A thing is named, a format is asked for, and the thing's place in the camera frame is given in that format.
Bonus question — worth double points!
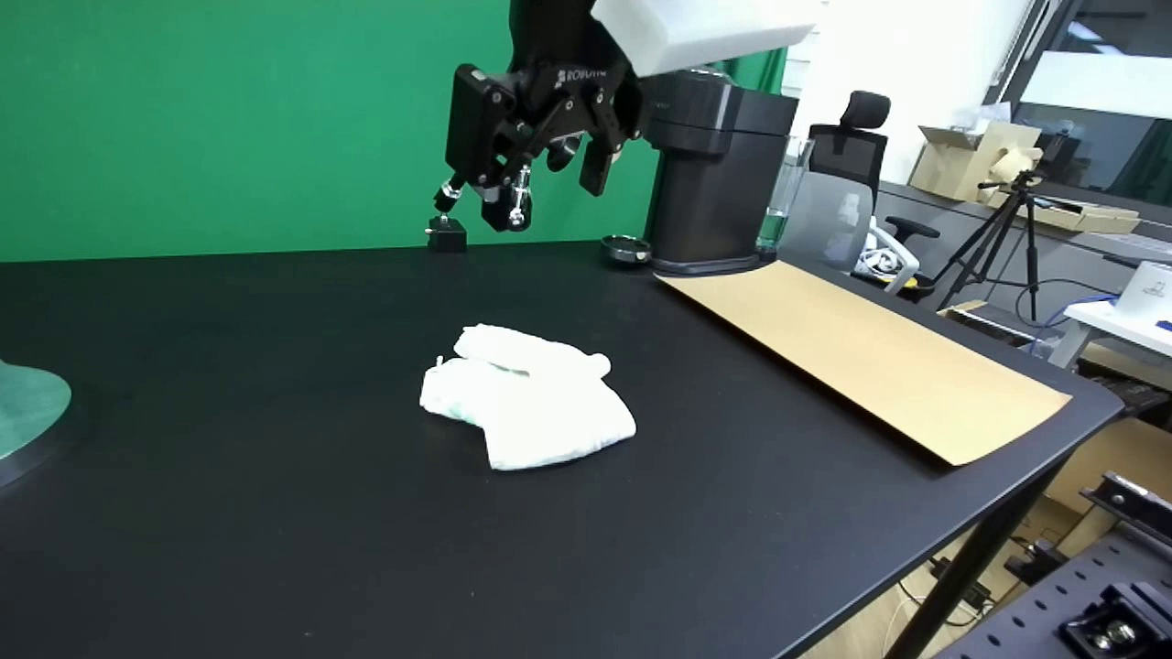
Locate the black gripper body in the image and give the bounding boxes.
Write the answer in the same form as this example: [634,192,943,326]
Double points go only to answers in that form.
[510,62,649,159]

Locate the white cloth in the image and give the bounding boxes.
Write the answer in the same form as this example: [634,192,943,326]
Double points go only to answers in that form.
[413,319,642,475]

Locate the small black round mesh disc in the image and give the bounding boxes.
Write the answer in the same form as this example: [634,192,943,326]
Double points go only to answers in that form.
[600,231,659,270]

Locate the large black cylindrical appliance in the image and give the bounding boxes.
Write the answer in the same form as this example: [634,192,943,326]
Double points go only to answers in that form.
[638,65,802,275]

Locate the clear bottle with green label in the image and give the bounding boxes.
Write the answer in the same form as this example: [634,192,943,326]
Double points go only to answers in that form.
[756,154,813,256]

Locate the black office chair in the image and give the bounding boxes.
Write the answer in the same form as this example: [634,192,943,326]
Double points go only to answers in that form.
[778,89,922,275]

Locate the brown cardboard sheet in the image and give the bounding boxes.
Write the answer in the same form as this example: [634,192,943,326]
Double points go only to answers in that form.
[653,256,1076,472]

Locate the green backdrop screen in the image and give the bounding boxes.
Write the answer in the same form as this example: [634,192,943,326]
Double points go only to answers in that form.
[0,0,783,267]

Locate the open cardboard box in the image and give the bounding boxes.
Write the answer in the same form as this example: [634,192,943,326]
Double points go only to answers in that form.
[908,116,1046,209]

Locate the white side table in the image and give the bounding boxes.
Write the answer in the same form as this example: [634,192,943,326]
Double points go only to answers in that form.
[1045,298,1172,376]

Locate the white paper card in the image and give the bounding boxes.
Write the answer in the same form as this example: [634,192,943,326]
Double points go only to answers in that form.
[1113,260,1172,326]

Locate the black perforated metal board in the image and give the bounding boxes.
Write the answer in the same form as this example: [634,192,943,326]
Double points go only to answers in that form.
[966,530,1172,659]

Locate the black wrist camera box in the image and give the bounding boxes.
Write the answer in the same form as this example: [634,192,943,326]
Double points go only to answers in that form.
[438,62,520,192]

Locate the black tripod with camera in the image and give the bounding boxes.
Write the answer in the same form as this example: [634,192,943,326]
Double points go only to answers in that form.
[930,144,1069,324]

